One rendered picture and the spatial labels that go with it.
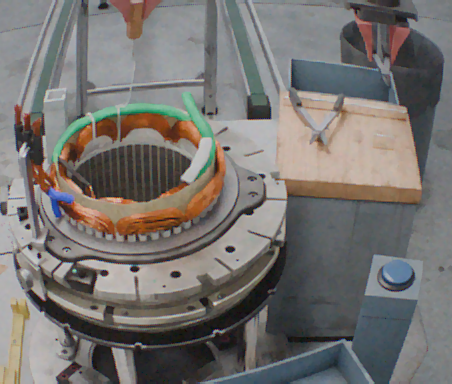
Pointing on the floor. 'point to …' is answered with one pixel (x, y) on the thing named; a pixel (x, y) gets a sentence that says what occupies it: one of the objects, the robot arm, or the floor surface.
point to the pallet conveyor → (241, 58)
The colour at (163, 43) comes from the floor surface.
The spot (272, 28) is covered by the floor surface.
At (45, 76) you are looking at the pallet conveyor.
